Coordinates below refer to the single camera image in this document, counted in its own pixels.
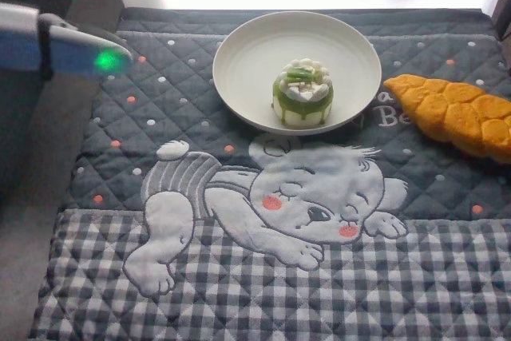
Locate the grey quilt with bear print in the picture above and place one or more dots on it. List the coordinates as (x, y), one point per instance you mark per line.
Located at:
(159, 297)

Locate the orange toy bread loaf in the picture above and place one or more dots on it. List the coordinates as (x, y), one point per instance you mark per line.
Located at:
(451, 113)

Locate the white cake with green glaze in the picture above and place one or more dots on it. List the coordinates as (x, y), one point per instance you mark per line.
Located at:
(303, 105)

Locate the white round plate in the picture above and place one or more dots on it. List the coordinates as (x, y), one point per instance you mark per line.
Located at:
(259, 57)

